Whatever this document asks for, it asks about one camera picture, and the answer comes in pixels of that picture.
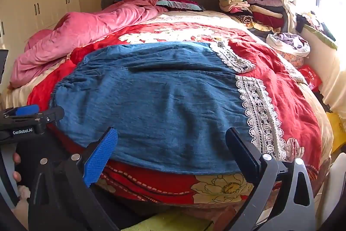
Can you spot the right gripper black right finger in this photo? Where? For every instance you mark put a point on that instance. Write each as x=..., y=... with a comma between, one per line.
x=246, y=156

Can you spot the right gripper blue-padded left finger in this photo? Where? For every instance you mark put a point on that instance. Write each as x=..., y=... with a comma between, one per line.
x=97, y=154

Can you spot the blue denim lace-trimmed pants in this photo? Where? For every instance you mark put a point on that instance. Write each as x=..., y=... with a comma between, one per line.
x=171, y=103

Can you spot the person's black trouser legs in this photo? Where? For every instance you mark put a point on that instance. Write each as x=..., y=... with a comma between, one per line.
x=60, y=200

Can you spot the pink crumpled duvet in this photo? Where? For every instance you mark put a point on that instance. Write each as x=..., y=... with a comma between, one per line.
x=75, y=29

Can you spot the yellow bag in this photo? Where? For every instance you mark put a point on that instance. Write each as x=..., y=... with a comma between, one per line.
x=338, y=131

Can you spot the red gift bag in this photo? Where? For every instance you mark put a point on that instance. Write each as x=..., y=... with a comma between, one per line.
x=312, y=78

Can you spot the cream curtain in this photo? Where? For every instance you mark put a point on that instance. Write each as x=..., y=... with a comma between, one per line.
x=328, y=63

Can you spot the white bag of clothes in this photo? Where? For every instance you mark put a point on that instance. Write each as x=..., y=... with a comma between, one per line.
x=290, y=46

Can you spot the stack of folded clothes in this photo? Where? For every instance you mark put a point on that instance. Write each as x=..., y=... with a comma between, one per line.
x=261, y=17

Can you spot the clutter on window sill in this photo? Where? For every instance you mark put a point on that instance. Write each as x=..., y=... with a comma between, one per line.
x=310, y=22

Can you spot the floral pillow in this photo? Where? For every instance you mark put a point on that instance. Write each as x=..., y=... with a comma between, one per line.
x=180, y=5

